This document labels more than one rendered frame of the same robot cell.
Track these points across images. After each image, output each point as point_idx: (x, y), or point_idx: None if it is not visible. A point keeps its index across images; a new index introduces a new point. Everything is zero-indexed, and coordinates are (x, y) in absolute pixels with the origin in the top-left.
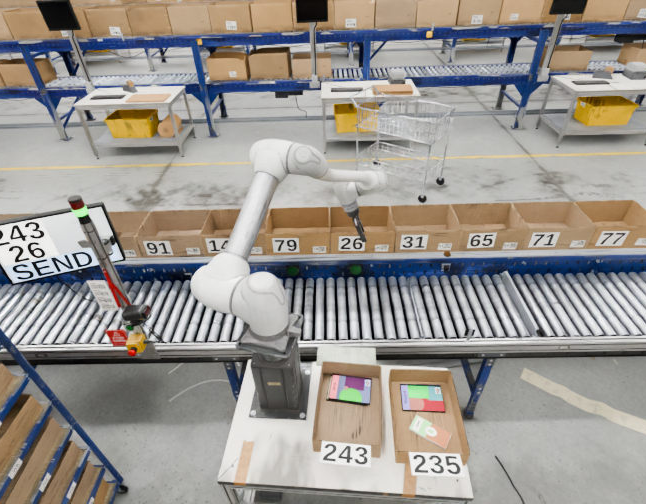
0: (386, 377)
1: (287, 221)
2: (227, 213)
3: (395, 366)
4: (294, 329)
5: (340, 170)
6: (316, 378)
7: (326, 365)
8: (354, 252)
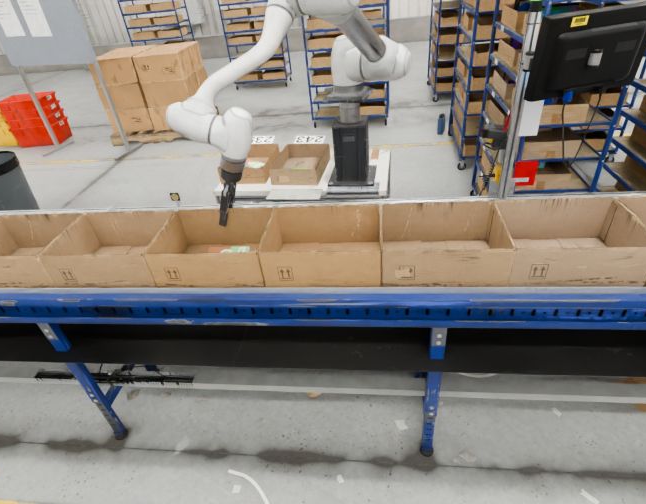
0: (266, 185)
1: (347, 277)
2: (476, 258)
3: (254, 190)
4: (329, 87)
5: (245, 53)
6: (323, 183)
7: (313, 173)
8: (244, 241)
